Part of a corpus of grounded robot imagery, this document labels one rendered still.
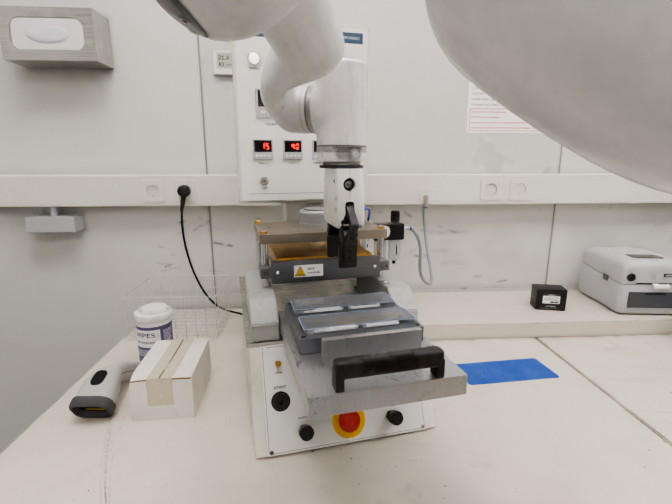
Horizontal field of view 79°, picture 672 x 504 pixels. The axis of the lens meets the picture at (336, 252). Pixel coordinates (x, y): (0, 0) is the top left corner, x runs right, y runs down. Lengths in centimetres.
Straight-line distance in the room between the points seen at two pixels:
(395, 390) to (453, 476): 26
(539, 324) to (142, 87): 140
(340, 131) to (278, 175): 39
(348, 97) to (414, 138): 78
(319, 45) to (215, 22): 29
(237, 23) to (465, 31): 12
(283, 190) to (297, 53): 55
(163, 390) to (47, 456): 21
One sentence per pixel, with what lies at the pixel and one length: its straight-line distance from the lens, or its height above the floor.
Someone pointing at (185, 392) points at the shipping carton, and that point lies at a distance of 90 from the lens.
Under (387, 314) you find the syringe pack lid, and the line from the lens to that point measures 69.
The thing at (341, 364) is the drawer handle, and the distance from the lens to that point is 52.
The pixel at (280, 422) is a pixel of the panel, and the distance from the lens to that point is 78.
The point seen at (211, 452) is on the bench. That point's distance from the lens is 83.
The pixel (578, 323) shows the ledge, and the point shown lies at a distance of 140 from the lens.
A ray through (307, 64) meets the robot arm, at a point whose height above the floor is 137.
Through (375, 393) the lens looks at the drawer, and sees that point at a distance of 55.
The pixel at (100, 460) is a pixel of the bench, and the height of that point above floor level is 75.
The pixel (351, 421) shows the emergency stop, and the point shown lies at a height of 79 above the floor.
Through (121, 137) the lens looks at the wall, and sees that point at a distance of 152.
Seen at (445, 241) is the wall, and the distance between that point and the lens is 149.
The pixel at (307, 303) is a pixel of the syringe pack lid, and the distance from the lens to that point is 73.
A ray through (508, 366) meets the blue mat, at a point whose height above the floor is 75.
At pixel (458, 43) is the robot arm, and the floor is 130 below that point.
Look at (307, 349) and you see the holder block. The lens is 62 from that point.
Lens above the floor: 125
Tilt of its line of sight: 13 degrees down
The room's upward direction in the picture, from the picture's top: straight up
